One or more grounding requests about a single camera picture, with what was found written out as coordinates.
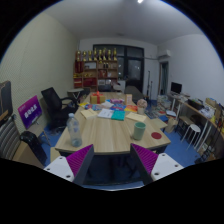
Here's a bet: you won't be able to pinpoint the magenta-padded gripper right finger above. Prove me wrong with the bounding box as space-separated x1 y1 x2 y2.
129 143 185 186

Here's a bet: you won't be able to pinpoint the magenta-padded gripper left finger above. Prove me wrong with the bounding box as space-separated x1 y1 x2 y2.
43 143 95 186

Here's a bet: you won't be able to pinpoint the clear plastic water bottle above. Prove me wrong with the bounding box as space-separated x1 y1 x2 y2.
66 112 83 148

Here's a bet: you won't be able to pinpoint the flat round red coaster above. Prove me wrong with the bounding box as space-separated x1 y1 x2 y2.
150 131 163 140

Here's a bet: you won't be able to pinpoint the brown paper bag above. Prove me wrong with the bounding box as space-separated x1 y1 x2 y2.
164 117 179 134

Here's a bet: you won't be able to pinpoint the green cup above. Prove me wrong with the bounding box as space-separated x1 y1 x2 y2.
133 121 147 141

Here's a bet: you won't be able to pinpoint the white round stool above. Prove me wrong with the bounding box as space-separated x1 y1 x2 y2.
181 123 202 150

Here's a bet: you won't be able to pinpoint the brown wooden stool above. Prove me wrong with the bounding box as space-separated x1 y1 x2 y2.
176 115 194 134

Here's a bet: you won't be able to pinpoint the large pale yellow book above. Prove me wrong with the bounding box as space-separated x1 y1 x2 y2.
125 111 148 123

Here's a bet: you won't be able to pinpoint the small pale yellow book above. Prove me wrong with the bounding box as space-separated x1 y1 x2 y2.
79 108 98 120

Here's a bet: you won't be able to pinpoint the striped chair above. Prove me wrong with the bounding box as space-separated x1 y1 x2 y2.
0 114 23 161

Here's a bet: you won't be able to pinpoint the black office chair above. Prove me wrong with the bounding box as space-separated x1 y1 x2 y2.
40 86 79 131

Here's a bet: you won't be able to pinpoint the long cluttered side desk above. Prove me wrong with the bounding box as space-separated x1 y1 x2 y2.
168 93 224 158

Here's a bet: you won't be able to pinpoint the pile of books on floor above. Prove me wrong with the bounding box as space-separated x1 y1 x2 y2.
156 94 173 111

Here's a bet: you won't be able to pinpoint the purple sign board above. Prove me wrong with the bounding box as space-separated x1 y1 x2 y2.
17 95 43 130

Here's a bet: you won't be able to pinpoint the flower bouquet in white pot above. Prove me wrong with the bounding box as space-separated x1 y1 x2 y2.
136 98 148 116

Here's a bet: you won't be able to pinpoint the orange book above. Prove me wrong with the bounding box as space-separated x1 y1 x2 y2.
124 105 138 113

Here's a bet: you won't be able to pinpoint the teal book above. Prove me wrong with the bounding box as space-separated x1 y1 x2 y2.
110 110 126 121

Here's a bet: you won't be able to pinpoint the white book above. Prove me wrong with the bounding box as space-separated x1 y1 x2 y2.
97 108 115 119

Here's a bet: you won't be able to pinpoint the blue book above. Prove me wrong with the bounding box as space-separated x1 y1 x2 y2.
109 103 126 112

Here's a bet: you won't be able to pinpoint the upright orange white card box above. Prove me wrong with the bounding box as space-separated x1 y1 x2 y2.
125 93 134 106

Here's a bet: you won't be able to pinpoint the small round grey table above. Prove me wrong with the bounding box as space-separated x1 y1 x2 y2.
67 88 85 101

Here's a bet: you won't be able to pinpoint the yellow gift box red ribbon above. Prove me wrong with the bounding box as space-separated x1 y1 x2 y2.
89 90 106 105

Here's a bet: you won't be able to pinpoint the computer monitor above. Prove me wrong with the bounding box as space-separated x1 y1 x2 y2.
170 81 183 95

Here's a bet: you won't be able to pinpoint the black tripod stand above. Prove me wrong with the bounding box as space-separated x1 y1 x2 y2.
146 70 154 99

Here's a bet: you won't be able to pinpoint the wooden shelf unit with trophies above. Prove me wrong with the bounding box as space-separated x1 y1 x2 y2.
73 47 120 90

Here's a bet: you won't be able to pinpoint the white air conditioner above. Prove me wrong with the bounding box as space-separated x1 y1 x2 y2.
157 49 172 61

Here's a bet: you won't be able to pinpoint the dark case with brown strap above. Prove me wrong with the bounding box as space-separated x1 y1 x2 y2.
0 80 14 118

